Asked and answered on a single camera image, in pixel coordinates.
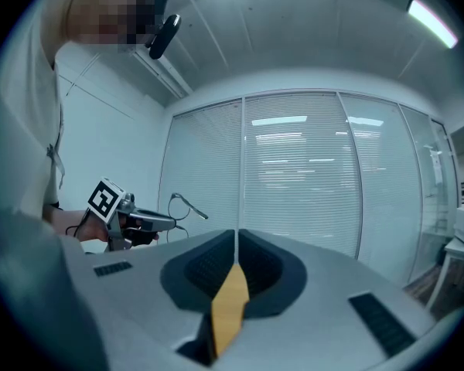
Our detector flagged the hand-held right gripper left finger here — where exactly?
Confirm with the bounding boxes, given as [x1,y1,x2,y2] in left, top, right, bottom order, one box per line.
[84,228,241,371]

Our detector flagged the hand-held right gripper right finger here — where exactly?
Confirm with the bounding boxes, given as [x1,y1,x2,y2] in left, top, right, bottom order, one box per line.
[218,227,438,371]

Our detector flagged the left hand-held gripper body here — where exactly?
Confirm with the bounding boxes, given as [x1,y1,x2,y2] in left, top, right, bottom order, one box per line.
[86,175,160,254]

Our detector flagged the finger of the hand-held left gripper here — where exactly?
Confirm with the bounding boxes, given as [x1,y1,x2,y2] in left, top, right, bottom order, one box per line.
[128,208,179,233]

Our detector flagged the thin metal-frame eyeglasses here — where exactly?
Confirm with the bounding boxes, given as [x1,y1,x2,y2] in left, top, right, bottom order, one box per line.
[166,192,210,242]

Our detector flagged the person's left forearm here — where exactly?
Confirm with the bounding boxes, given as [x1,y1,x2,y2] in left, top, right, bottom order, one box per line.
[42,206,114,244]

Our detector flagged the white window blind panel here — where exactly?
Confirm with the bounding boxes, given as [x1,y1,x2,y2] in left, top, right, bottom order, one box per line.
[339,92,425,286]
[241,92,363,260]
[158,98,244,244]

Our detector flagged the beige t-shirt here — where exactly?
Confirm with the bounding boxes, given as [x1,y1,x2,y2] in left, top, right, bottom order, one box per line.
[0,0,67,224]

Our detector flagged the white desk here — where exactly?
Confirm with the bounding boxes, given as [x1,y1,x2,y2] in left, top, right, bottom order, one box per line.
[424,237,464,313]

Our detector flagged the glass partition panel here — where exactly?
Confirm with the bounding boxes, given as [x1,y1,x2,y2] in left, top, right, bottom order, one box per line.
[400,104,460,277]

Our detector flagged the person's head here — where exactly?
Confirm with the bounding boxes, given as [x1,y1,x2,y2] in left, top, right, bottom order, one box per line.
[65,0,172,56]

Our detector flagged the rectangular ceiling light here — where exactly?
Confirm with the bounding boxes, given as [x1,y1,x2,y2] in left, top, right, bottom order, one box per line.
[407,0,459,50]

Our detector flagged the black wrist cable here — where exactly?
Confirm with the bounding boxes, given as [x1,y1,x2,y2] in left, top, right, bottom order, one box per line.
[64,208,91,240]

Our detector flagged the black head camera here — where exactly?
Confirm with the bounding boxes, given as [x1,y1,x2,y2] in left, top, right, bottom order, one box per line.
[144,13,183,61]

